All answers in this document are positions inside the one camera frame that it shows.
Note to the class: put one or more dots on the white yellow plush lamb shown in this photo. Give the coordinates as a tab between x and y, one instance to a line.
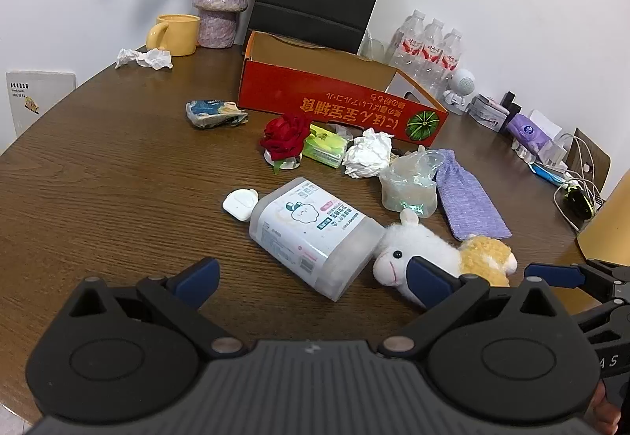
393	263

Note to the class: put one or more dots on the large white tissue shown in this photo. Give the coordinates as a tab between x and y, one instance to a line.
366	154

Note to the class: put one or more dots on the purple cloth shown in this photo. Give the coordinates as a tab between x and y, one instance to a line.
467	199

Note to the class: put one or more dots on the red rose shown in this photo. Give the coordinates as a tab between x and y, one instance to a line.
285	135

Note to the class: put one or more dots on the white wet wipes pack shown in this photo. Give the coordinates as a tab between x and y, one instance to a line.
310	233

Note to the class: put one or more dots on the clear water bottle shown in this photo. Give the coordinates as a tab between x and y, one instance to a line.
408	41
432	51
450	56

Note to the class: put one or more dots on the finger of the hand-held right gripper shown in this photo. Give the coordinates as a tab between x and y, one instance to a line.
551	275
610	319

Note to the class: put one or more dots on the blue snack packet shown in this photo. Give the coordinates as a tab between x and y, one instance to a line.
214	112

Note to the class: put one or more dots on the grey small box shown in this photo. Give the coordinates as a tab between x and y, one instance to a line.
486	112

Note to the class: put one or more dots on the green sponge pack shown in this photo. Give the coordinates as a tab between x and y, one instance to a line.
325	147

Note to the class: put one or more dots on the yellow mug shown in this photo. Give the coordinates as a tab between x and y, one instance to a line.
177	35

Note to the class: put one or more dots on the white booklet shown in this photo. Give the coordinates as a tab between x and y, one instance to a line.
37	100

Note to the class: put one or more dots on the white earbud case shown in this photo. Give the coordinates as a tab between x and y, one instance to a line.
238	202

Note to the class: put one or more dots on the red cardboard box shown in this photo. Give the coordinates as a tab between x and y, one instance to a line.
315	93

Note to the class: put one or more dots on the wooden chair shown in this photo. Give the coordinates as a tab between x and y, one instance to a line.
608	213

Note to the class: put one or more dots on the white power strip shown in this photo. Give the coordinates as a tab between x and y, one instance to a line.
539	159

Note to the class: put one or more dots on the black green device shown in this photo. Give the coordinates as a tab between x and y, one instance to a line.
583	201

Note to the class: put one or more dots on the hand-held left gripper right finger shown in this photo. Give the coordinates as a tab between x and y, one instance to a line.
427	285

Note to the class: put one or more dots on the clear glass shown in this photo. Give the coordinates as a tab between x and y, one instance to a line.
374	46

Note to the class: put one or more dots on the black small device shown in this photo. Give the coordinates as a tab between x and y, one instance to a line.
512	105

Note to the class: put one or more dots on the person's right hand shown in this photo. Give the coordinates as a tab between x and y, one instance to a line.
601	413

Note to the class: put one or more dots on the white robot figurine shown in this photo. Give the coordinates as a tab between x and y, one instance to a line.
460	88

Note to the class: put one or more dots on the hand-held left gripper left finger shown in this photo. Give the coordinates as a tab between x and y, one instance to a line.
199	281

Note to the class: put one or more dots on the purple tissue pack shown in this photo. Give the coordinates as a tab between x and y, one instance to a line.
529	129

